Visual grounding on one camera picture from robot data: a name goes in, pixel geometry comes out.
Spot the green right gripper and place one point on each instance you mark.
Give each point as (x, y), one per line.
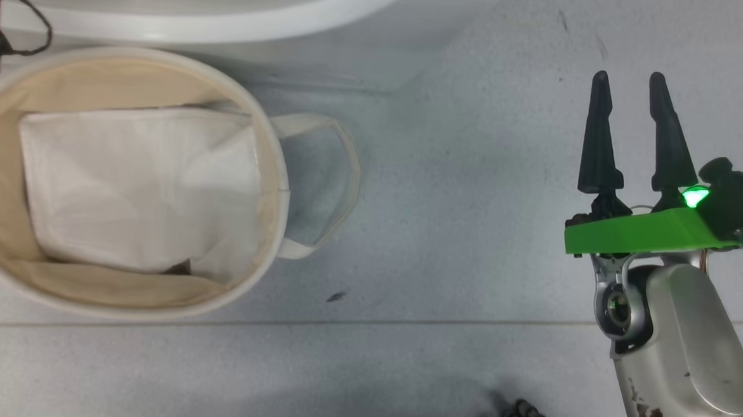
(650, 236)

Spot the white cloth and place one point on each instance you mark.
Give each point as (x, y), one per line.
(137, 183)

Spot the white front-load washing machine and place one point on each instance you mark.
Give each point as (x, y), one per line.
(329, 41)

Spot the cream canvas laundry basket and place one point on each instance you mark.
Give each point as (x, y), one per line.
(119, 297)

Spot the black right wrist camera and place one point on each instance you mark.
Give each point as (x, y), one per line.
(738, 193)

